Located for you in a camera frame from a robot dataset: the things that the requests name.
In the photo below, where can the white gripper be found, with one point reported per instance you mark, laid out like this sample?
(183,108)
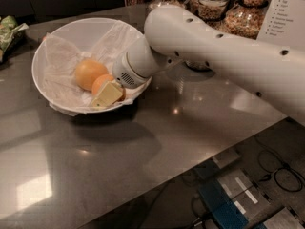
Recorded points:
(123,72)

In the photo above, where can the orange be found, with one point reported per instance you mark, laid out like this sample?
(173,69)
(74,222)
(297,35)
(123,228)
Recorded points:
(97,84)
(87,71)

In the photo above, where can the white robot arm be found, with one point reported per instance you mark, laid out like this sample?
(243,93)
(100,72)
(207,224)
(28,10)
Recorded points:
(172,35)

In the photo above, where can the white bowl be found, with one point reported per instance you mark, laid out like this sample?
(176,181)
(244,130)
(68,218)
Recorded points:
(79,35)

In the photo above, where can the white paper napkin liner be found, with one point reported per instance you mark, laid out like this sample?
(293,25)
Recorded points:
(63,67)

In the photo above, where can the left glass cereal jar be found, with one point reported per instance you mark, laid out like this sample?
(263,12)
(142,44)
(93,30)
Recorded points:
(157,3)

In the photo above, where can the glass cereal jar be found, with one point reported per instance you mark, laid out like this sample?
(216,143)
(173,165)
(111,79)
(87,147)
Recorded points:
(210,11)
(157,3)
(245,18)

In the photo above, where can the middle glass cereal jar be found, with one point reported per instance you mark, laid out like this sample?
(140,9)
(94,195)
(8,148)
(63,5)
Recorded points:
(210,11)

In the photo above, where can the right glass cereal jar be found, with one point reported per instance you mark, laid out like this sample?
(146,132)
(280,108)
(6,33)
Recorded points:
(245,18)

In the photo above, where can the blue and grey floor box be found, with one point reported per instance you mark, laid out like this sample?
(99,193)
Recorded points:
(232,199)

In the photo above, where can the allergen info sign card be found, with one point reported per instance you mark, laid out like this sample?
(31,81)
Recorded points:
(284,24)

